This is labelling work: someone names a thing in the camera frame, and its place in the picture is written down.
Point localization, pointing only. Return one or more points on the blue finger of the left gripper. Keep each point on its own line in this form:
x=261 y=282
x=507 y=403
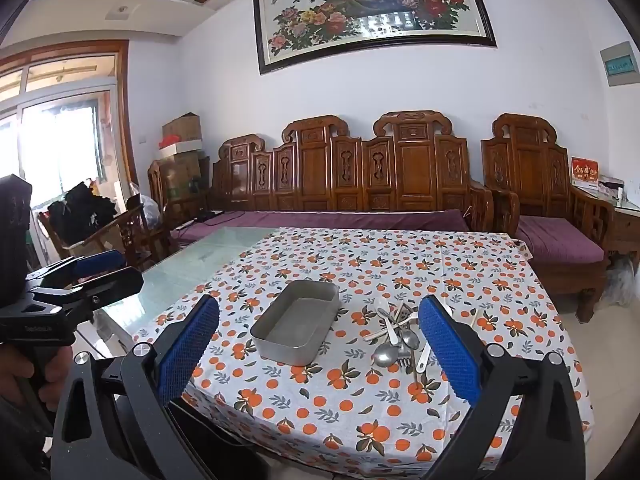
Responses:
x=108 y=261

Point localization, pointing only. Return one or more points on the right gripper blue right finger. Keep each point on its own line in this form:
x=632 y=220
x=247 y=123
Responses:
x=451 y=342

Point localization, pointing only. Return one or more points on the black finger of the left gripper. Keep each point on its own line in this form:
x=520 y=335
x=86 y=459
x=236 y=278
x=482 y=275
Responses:
x=111 y=287

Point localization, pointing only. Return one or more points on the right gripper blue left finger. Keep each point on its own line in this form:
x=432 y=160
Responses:
x=180 y=347

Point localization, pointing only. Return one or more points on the small white ceramic spoon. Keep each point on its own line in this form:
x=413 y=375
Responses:
x=425 y=356

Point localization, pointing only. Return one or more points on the metal fork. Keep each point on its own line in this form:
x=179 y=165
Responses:
x=409 y=341

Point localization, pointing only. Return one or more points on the large metal spoon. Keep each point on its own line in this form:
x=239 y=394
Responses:
x=385 y=355

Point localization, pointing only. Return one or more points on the rectangular metal tray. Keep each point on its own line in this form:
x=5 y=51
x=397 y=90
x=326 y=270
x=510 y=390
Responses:
x=296 y=323

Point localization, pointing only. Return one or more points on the white plastic fork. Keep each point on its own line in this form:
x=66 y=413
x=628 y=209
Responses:
x=395 y=327

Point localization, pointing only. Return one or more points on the smiley face metal spoon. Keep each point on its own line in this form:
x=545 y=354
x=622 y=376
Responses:
x=387 y=322

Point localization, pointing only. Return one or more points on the person's left hand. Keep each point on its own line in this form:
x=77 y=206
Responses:
x=14 y=366

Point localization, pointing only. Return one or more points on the wooden chair with clothes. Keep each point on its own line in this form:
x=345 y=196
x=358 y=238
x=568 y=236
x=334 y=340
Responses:
x=84 y=223

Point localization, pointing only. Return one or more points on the white plastic bag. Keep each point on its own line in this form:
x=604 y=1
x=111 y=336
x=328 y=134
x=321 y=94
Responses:
x=150 y=208

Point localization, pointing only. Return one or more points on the orange patterned tablecloth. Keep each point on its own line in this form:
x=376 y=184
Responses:
x=340 y=412

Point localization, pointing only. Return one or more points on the stacked cardboard boxes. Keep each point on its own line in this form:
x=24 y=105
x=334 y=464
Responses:
x=180 y=151

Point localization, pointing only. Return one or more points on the purple armchair cushion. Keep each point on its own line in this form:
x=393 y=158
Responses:
x=555 y=240

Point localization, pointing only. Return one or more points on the carved wooden armchair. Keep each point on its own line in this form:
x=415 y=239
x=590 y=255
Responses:
x=527 y=171

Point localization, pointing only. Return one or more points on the carved wooden sofa bench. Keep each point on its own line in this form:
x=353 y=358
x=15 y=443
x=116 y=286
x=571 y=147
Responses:
x=413 y=163

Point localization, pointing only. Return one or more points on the wooden side table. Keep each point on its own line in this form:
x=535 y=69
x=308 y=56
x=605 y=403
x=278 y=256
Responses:
x=614 y=229

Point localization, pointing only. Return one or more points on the red gift box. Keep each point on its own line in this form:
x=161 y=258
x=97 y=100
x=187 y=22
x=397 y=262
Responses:
x=585 y=170

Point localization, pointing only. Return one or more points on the framed peacock flower painting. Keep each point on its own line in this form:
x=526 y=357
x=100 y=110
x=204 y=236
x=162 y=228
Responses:
x=290 y=32

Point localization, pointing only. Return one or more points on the window with wooden frame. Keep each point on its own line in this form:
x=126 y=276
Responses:
x=65 y=121

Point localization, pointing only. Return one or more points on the wall electrical panel box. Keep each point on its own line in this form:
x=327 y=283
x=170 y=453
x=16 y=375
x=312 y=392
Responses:
x=620 y=65

